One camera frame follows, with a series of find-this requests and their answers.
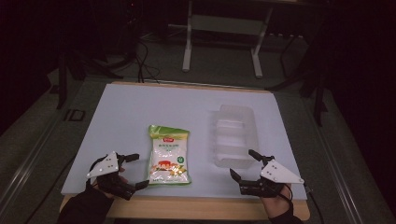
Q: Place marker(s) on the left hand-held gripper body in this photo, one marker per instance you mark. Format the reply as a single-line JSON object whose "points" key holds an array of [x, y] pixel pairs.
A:
{"points": [[106, 165]]}

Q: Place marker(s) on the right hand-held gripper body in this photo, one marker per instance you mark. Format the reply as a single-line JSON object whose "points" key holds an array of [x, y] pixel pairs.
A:
{"points": [[278, 173]]}

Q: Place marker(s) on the clear plastic container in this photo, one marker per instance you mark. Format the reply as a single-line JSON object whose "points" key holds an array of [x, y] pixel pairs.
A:
{"points": [[235, 137]]}

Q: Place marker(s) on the green and white snack bag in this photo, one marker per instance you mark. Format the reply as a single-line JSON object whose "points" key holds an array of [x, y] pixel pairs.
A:
{"points": [[168, 155]]}

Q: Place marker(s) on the person's left hand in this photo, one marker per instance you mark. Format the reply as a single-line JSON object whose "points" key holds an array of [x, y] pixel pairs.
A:
{"points": [[122, 178]]}

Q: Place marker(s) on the person's right hand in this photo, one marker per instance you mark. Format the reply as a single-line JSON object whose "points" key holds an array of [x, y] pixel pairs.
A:
{"points": [[275, 205]]}

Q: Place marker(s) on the white table sheet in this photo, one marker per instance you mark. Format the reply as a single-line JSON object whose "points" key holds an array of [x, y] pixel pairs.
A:
{"points": [[140, 105]]}

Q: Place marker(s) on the wooden table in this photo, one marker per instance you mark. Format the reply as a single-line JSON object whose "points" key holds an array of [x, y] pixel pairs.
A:
{"points": [[193, 208]]}

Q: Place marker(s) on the black floor plate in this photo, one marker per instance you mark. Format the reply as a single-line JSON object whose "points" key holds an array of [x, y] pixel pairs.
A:
{"points": [[74, 115]]}

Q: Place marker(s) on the black metal stand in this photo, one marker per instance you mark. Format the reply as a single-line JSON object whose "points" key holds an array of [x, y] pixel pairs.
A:
{"points": [[317, 93], [62, 84]]}

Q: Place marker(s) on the metal floor rail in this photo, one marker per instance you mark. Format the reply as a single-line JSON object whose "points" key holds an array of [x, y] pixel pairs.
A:
{"points": [[28, 165], [339, 174]]}

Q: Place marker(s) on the white metal table frame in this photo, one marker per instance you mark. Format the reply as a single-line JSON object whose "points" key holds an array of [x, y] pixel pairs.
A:
{"points": [[224, 25]]}

